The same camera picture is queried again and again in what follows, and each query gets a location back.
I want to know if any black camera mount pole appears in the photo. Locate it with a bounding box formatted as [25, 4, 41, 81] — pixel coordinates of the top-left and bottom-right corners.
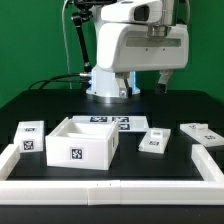
[71, 0, 117, 72]

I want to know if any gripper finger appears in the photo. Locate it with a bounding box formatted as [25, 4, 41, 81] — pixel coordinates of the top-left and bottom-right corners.
[115, 72, 130, 98]
[155, 70, 173, 94]

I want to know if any white cabinet body box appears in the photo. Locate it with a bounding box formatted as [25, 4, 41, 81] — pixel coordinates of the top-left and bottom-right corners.
[45, 118, 119, 170]

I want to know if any black cable bundle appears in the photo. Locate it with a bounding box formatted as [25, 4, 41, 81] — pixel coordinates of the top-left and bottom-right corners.
[27, 73, 92, 91]

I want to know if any white cabinet top block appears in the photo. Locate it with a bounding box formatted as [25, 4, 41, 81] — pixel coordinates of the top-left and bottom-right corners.
[13, 121, 44, 153]

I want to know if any white flat marker plate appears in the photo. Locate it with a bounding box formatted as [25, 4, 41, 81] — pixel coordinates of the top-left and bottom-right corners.
[71, 115, 150, 133]

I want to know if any white U-shaped fence frame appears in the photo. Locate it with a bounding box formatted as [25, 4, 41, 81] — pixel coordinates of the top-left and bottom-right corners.
[0, 144, 224, 205]

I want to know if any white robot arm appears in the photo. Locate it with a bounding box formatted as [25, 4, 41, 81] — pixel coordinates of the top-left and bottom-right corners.
[87, 0, 189, 104]

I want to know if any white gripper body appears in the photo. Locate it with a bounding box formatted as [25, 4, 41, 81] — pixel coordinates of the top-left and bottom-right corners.
[97, 23, 189, 72]

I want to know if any grey hanging cable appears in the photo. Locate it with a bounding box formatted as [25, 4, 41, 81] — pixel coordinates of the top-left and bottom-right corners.
[61, 0, 74, 90]

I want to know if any white cabinet door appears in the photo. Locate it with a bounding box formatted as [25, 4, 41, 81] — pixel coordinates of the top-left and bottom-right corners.
[139, 128, 171, 154]
[180, 123, 224, 147]

